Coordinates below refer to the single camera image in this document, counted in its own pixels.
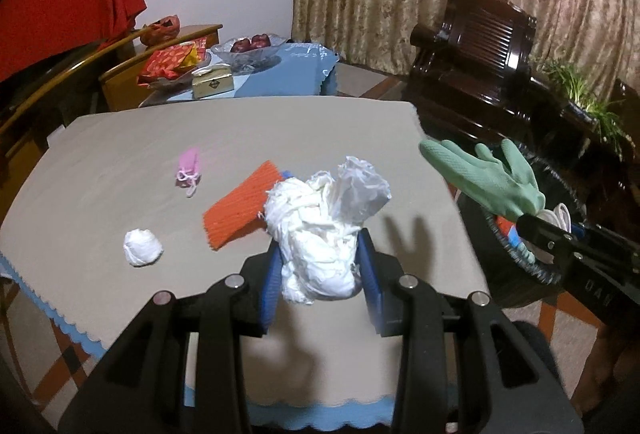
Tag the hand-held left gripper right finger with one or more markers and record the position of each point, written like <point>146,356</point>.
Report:
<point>374,289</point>

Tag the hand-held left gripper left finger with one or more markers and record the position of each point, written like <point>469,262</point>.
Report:
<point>270,286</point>

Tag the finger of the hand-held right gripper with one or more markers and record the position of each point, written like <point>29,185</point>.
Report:
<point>542,234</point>

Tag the black-lined trash bin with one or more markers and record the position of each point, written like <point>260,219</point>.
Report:
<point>530,264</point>

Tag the white plastic bag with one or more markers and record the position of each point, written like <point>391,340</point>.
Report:
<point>310,239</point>

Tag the green rubber glove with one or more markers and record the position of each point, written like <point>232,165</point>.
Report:
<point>480,179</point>

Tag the orange knitted cloth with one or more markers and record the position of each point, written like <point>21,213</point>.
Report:
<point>240,209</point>

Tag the white paper ball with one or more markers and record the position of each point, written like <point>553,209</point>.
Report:
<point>142,248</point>

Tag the green potted plant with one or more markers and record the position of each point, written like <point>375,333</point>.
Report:
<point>580,89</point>

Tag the dark wooden armchair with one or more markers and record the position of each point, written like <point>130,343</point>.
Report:
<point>480,64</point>

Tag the gold tissue box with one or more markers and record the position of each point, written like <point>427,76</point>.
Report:
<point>212,84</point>

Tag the blue cloth coffee table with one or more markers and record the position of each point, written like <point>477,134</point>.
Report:
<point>295,74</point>

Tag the glass fruit bowl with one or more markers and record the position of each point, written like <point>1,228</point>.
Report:
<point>250,59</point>

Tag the red apple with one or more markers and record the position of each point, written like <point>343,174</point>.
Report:
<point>240,46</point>
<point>260,41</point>

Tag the yellow packet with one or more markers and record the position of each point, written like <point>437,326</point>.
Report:
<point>196,51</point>

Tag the wooden side cabinet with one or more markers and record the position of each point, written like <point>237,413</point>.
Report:
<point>120,89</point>

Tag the red patterned packet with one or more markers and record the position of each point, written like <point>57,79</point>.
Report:
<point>165,61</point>

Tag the red plastic bag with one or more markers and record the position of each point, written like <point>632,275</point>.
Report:
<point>160,30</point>

